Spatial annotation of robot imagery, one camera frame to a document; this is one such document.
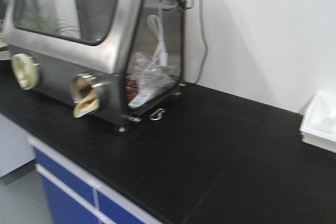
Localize cream glove port right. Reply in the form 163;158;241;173
70;72;106;118

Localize stainless steel glove box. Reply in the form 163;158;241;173
3;0;187;129

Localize left white plastic bin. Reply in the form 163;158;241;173
300;92;335;153

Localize cream glove port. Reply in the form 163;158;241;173
70;72;106;118
11;53;40;90

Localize blue base cabinet drawers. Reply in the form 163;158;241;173
28;136;160;223

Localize cream glove port left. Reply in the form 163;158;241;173
11;53;40;90

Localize grey power cable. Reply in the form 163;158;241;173
181;0;209;86

